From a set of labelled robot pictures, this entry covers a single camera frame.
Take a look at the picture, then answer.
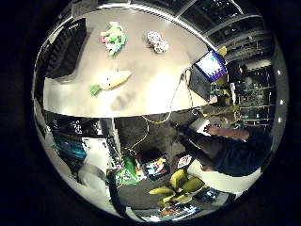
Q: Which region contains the white brown-spotted plush toy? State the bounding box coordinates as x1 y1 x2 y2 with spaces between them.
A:
146 30 169 55

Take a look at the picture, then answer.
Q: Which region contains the green and pink plush toy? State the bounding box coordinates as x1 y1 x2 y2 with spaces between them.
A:
100 21 128 57

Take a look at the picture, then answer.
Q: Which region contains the black box with colourful contents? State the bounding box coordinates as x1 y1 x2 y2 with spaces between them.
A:
142 156 172 181

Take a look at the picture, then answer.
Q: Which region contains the open black laptop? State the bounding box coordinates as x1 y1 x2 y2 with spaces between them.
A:
187 49 228 102

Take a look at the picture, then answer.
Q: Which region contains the green bag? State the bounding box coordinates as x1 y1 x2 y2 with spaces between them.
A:
115 154 139 186

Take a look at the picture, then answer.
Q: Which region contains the blue crate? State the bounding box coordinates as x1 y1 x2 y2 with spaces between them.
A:
53 133 88 161

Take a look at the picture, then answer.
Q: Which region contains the small yellow object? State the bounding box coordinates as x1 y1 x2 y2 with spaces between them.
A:
217 45 229 57

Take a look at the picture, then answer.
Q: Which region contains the person in dark shirt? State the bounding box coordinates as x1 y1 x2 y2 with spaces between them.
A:
170 121 274 177

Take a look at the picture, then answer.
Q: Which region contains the black plastic basket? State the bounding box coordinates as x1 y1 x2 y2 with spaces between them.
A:
43 18 88 79

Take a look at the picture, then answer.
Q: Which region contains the white cable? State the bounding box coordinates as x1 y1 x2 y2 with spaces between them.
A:
140 67 193 125

